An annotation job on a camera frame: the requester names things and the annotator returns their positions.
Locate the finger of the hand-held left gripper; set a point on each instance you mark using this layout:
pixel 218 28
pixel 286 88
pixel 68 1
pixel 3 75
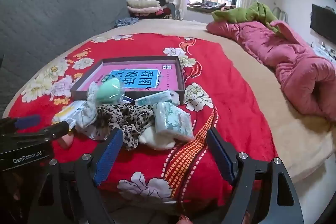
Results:
pixel 27 120
pixel 56 129

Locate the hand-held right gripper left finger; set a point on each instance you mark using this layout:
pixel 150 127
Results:
pixel 107 158

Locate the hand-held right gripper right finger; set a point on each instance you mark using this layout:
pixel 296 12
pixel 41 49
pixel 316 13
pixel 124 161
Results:
pixel 221 158

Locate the yellow white packet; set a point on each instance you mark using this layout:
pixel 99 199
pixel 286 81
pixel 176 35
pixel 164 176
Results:
pixel 67 112

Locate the leopard print cloth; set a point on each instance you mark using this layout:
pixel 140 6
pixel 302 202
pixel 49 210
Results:
pixel 123 119

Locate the cream plush toy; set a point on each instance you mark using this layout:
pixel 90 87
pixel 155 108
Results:
pixel 157 140

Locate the clear packet of makeup sponges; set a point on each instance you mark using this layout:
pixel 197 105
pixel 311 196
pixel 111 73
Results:
pixel 109 91

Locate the brown cardboard box tray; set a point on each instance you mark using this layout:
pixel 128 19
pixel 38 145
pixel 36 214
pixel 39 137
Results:
pixel 181 77

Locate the person's left hand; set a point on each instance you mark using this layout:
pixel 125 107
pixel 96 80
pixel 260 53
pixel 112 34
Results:
pixel 18 192

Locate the white floral cloth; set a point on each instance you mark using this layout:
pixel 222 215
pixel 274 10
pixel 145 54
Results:
pixel 88 116

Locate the teal floral tissue pack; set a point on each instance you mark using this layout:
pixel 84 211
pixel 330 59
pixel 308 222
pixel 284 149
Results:
pixel 173 121

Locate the blue white packet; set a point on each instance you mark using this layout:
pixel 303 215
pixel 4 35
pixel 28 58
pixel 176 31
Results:
pixel 127 100

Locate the beige bed sheet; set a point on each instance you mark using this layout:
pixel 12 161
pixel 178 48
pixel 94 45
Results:
pixel 262 98

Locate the red floral blanket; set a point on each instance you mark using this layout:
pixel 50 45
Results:
pixel 223 82

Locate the white teal tissue pack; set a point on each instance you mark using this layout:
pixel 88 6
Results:
pixel 155 98

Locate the pink book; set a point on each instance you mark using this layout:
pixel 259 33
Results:
pixel 113 67

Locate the grey quilted headboard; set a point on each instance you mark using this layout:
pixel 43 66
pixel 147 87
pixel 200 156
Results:
pixel 52 19

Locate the pink quilt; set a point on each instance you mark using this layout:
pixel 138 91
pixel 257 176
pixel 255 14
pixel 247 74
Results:
pixel 302 69

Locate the blue patterned cloth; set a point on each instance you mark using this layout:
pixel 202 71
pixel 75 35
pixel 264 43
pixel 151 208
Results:
pixel 126 22

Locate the green blanket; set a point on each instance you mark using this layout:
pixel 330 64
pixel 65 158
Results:
pixel 249 14

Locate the pink folded blanket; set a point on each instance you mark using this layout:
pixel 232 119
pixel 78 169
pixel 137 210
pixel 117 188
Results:
pixel 144 10

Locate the cluttered side table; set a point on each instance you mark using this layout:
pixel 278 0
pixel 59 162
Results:
pixel 325 52

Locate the dark patterned cloth pile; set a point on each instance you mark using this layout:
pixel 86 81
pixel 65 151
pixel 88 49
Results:
pixel 210 6

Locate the cream folded blanket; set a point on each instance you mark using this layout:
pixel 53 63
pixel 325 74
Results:
pixel 143 3

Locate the dark red folded cloth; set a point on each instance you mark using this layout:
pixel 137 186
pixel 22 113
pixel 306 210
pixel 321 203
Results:
pixel 162 14

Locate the black television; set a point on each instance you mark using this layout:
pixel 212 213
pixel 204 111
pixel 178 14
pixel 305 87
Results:
pixel 324 20

